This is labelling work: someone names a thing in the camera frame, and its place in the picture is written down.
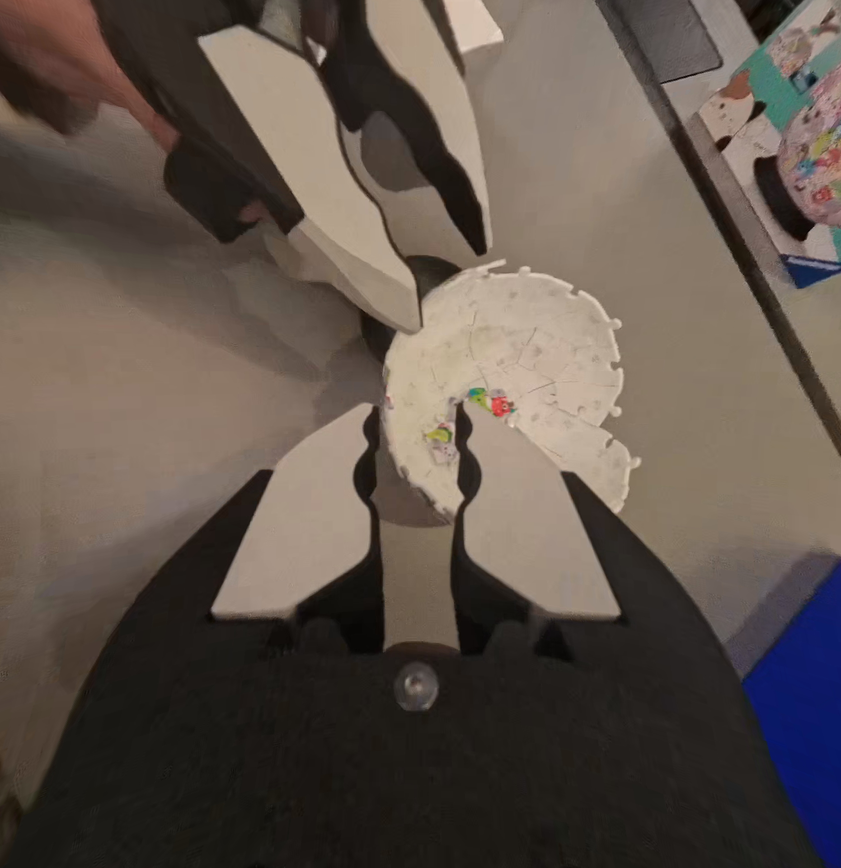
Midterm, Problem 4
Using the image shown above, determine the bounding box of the colourful puzzle ball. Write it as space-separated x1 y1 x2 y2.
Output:
381 259 642 526

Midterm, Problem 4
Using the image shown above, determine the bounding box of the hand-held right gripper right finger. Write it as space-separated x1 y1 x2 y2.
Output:
451 401 622 655

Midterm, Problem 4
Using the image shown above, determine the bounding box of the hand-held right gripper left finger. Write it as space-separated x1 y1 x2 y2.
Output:
210 405 385 655

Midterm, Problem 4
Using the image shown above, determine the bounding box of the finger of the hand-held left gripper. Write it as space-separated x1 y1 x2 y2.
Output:
322 0 493 257
198 26 423 335

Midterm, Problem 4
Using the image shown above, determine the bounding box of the blue plastic bin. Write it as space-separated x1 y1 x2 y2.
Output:
742 556 841 868

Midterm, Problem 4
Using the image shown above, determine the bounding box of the teal puzzle picture box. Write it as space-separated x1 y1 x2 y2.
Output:
698 0 841 291

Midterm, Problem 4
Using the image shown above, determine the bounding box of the dark table cable hatch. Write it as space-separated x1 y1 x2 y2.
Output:
624 0 724 85

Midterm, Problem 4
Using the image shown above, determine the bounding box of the person's left hand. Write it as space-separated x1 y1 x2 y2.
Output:
0 0 180 153

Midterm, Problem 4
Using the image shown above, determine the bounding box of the black ball stand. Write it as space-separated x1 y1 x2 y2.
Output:
361 255 463 363

